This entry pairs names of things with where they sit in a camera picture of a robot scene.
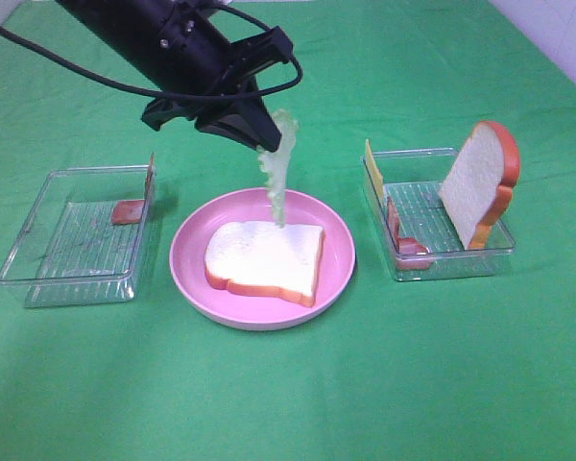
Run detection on bacon strip from container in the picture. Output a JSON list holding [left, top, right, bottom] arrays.
[[110, 154, 155, 225], [386, 197, 434, 271]]

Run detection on pink plate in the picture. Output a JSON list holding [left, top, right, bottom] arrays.
[[169, 187, 356, 330]]

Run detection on clear right plastic container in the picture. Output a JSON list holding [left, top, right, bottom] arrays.
[[362, 147, 515, 281]]

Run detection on clear left plastic container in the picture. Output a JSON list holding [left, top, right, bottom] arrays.
[[0, 162, 156, 308]]

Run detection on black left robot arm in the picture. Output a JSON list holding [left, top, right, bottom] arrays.
[[61, 1, 294, 152]]

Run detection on green lettuce leaf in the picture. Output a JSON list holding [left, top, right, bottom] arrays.
[[257, 109, 299, 228]]

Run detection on bread slice top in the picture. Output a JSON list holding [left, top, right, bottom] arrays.
[[439, 120, 520, 250]]

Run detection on green tablecloth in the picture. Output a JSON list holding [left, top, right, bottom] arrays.
[[0, 1, 576, 460]]

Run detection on yellow cheese slice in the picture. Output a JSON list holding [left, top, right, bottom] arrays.
[[365, 138, 385, 205]]

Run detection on bread slice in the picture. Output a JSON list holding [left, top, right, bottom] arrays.
[[204, 221, 325, 307], [439, 120, 520, 250]]

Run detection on bread slice bottom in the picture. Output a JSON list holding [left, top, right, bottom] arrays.
[[204, 221, 325, 307]]

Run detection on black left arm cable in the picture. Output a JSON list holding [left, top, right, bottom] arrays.
[[0, 0, 303, 101]]

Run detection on clear plastic container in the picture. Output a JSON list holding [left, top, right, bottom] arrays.
[[0, 162, 156, 308], [362, 147, 515, 281]]

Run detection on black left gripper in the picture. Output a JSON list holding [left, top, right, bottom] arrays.
[[141, 26, 294, 150]]

